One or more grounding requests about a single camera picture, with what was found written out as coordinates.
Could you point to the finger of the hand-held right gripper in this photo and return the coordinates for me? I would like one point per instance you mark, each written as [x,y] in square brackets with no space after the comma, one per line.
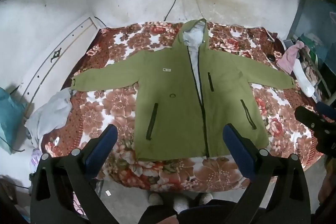
[328,110]
[317,127]

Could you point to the white wooden headboard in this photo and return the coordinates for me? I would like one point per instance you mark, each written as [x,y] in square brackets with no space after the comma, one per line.
[57,53]

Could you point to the small black object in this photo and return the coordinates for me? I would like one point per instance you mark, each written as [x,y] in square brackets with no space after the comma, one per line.
[271,58]

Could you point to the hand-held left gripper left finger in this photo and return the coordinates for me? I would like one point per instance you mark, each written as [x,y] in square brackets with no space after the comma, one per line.
[106,144]

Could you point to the white shoe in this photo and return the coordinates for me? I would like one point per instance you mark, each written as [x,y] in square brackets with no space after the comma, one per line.
[206,198]

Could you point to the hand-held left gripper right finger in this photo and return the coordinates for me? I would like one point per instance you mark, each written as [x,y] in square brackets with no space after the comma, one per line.
[237,150]

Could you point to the olive green hooded jacket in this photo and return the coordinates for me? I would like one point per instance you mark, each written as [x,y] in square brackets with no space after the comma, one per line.
[173,87]

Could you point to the dark teal door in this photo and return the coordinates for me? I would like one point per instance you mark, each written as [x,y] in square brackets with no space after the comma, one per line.
[307,11]

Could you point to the pale purple cloth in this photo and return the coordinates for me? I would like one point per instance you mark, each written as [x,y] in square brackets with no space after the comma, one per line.
[35,161]

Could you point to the light grey crumpled cloth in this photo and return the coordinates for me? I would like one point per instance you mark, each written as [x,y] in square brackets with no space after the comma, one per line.
[48,115]

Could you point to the red floral blanket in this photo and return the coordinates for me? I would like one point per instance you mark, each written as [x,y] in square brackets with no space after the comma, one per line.
[110,106]

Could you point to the pink cloth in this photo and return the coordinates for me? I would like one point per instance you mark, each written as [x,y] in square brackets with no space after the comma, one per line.
[287,58]

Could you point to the teal plastic bag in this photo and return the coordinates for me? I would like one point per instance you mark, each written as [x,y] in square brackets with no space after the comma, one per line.
[10,119]

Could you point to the person's right forearm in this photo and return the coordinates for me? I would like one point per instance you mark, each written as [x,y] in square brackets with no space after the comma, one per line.
[328,179]

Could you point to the green cloth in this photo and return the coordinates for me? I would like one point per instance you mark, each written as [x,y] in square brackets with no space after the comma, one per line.
[313,43]

